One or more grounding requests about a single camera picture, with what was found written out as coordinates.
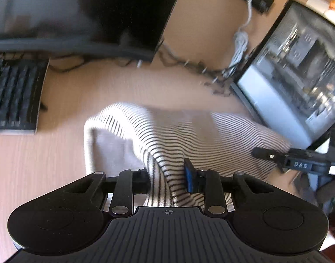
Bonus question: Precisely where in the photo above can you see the glass-panel computer case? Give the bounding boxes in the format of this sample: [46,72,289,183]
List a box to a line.
[231,0,335,150]

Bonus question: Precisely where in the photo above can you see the black curved monitor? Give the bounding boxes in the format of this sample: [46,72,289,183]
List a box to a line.
[0,0,177,62]

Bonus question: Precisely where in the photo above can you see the black keyboard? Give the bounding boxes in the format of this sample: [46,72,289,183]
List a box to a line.
[0,55,49,135]

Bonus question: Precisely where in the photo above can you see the white coiled cable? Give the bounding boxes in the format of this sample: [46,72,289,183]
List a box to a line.
[225,0,257,75]

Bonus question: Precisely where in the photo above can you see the beige striped knit garment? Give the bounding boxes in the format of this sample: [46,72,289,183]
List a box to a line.
[84,103,290,207]

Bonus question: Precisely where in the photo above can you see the black cable bundle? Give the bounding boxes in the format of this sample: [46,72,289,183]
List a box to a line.
[48,42,237,96]

